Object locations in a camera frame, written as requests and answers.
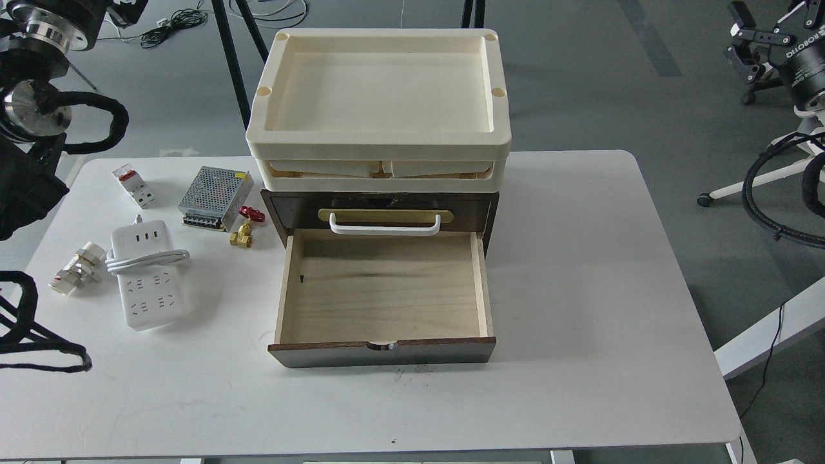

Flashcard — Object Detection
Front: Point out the brass valve red handle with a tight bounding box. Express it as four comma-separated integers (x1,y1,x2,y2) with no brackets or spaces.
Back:
229,206,266,249

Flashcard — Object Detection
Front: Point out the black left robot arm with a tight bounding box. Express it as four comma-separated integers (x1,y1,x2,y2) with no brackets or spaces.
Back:
1,1,148,373

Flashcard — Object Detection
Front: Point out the white table frame beam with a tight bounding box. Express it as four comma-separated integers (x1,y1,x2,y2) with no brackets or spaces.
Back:
714,277,824,380

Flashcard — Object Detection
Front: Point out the white power strip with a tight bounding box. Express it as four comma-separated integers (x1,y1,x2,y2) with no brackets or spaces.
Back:
106,218,189,330

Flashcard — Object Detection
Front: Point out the metal mesh power supply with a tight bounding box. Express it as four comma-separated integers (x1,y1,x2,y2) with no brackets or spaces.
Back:
178,166,254,232

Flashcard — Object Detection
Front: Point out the open wooden drawer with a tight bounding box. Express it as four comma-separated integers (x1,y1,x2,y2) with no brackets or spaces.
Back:
268,229,497,368

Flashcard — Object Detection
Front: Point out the black corrugated cable hose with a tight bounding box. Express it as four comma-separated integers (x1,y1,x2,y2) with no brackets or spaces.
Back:
741,132,825,250

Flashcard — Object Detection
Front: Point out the black table leg frame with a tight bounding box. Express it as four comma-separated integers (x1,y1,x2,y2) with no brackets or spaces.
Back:
211,0,269,129

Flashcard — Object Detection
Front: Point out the white power strip cable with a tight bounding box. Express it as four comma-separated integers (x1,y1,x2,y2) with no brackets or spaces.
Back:
105,249,191,276

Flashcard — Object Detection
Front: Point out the white circuit breaker red switch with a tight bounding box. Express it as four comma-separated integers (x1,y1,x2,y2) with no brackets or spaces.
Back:
112,164,157,209

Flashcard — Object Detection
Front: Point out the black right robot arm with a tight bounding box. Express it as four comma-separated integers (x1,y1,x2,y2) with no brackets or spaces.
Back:
724,1,824,111

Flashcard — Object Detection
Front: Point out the cream plastic tray organizer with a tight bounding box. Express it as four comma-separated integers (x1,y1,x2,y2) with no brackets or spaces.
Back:
246,28,512,193

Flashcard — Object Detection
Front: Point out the white drawer handle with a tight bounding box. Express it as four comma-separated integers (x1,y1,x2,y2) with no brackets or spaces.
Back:
328,213,442,236

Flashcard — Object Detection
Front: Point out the black cable bundle on floor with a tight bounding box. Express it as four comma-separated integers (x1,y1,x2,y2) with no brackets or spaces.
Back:
98,8,209,50

